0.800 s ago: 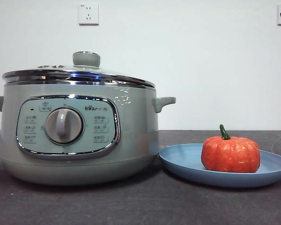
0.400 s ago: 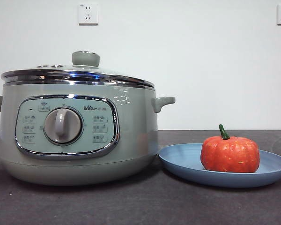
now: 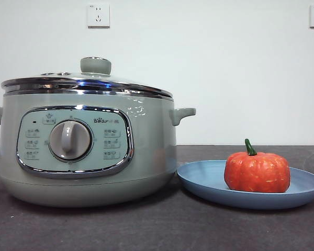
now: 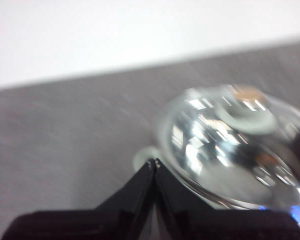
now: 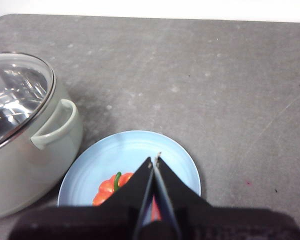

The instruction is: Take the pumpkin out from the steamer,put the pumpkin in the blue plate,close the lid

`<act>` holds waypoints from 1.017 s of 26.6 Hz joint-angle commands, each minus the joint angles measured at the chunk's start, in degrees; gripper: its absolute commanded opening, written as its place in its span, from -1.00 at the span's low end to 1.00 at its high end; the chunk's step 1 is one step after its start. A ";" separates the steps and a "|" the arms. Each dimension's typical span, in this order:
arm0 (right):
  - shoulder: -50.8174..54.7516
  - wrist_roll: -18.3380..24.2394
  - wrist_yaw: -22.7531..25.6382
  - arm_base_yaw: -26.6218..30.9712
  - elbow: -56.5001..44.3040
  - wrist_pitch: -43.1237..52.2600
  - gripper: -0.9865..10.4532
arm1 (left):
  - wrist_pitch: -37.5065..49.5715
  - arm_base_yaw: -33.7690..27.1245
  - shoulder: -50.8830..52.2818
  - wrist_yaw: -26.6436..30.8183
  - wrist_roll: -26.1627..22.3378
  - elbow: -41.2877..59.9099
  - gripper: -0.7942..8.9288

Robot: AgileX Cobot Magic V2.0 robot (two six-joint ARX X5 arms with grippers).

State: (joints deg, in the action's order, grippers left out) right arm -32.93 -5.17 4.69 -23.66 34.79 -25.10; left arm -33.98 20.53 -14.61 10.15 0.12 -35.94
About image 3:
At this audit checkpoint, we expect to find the glass lid with green knob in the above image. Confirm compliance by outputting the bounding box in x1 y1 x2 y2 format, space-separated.
1 56 174 99

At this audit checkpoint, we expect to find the orange pumpkin with green stem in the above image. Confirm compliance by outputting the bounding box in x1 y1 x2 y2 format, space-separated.
223 138 291 193

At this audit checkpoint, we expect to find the pale green electric steamer pot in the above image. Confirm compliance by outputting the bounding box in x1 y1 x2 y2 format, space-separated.
0 90 197 208

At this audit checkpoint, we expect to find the blue plate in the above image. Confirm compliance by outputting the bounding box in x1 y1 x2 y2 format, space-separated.
176 159 314 210

